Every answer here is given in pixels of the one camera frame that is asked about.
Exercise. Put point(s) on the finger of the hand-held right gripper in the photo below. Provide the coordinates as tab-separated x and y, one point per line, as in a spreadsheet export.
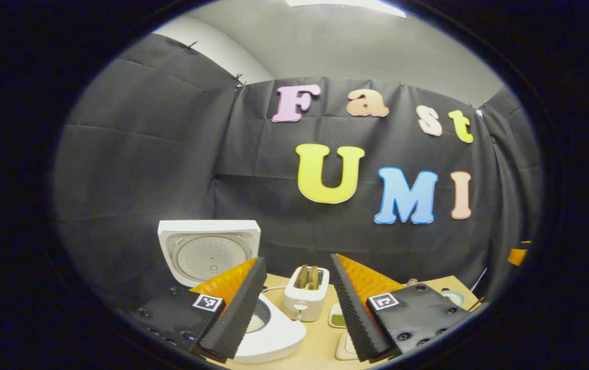
519	255

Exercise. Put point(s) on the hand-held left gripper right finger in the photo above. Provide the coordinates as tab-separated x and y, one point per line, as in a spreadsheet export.
359	318

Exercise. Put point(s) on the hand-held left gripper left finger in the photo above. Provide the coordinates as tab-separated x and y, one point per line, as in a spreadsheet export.
238	313

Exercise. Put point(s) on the clear rice container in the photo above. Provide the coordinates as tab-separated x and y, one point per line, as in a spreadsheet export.
346	349

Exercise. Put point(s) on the white rice cooker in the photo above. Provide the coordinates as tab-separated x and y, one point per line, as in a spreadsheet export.
207	254

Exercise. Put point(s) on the white divided bean dish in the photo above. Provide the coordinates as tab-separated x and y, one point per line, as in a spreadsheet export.
337	317

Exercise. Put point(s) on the white toaster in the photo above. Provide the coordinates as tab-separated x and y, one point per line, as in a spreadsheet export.
305	303

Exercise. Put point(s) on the brown toast slice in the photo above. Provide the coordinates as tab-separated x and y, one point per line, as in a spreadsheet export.
314	275
302	276

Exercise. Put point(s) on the pale green plate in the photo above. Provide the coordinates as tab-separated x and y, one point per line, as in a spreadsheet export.
453	297

